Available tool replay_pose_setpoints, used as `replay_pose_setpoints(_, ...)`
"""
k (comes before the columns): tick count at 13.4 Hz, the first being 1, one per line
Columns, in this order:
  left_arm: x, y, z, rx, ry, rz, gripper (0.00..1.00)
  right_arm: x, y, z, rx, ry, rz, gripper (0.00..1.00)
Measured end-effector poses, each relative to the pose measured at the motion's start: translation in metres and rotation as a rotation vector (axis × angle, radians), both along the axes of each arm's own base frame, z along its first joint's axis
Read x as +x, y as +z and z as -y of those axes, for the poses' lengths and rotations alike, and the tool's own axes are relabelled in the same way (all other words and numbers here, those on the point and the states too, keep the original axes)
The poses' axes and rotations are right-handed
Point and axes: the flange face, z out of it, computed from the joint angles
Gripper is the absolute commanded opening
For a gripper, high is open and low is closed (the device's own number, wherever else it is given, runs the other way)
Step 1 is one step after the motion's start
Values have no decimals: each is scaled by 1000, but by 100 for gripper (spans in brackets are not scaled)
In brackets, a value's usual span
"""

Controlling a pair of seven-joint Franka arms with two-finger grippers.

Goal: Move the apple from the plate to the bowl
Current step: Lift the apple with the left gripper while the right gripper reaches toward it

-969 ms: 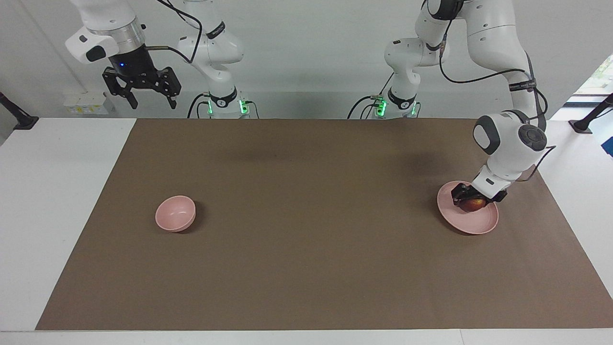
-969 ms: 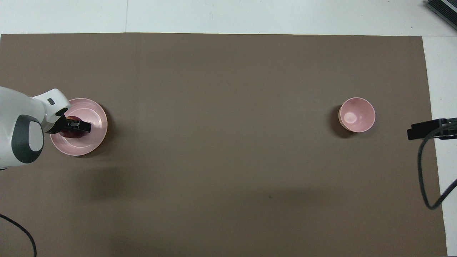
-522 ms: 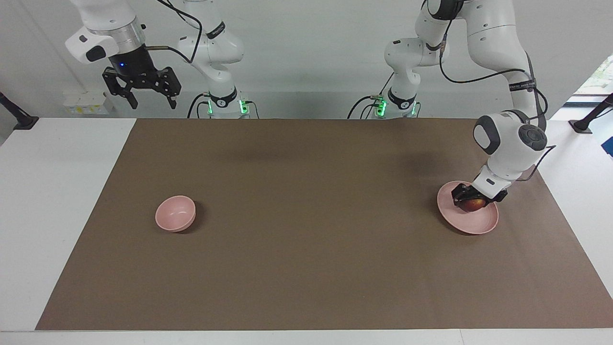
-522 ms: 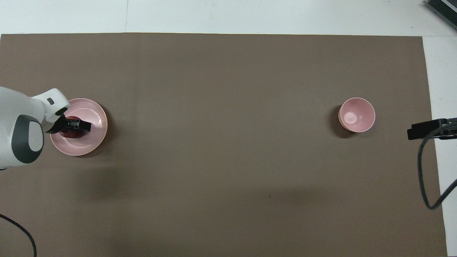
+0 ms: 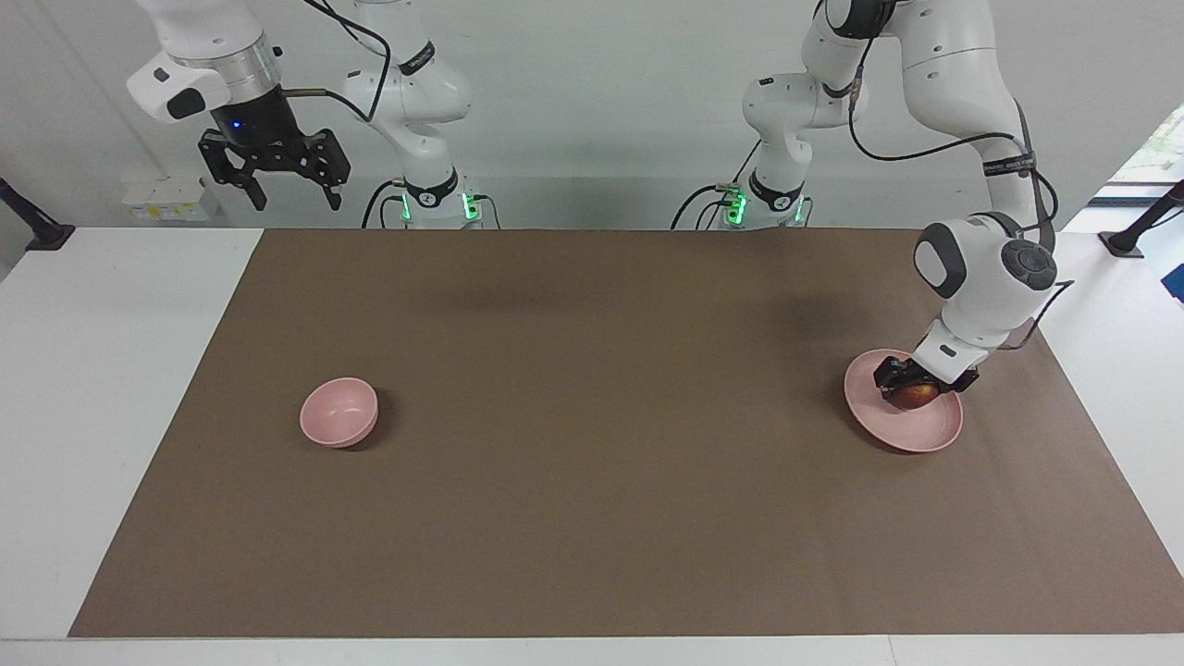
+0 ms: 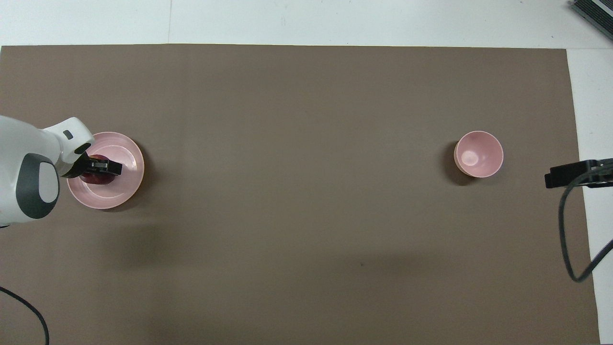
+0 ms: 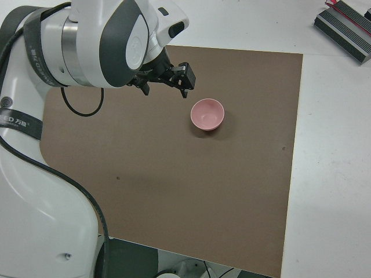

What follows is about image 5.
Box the black base power cable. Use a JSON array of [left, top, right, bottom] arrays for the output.
[[671, 183, 743, 229], [361, 179, 410, 229]]

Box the pink bowl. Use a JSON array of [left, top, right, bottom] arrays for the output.
[[299, 376, 380, 450]]

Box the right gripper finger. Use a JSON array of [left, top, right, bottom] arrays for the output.
[[199, 130, 270, 212], [309, 129, 351, 212]]

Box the red apple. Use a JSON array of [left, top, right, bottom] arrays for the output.
[[890, 382, 943, 412]]

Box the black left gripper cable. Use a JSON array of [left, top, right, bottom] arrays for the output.
[[846, 42, 1074, 352]]

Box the pink plate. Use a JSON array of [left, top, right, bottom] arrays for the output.
[[844, 349, 965, 454]]

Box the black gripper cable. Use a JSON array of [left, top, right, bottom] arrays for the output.
[[846, 42, 1074, 352], [282, 0, 394, 126]]

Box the brown table mat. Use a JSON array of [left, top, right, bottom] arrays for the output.
[[68, 228, 1184, 639]]

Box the white socket box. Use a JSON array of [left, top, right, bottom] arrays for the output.
[[122, 178, 212, 223]]

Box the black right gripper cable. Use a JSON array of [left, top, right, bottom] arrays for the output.
[[282, 0, 394, 126]]

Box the black camera stand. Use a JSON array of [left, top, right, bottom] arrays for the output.
[[1098, 179, 1184, 259], [0, 176, 77, 253]]

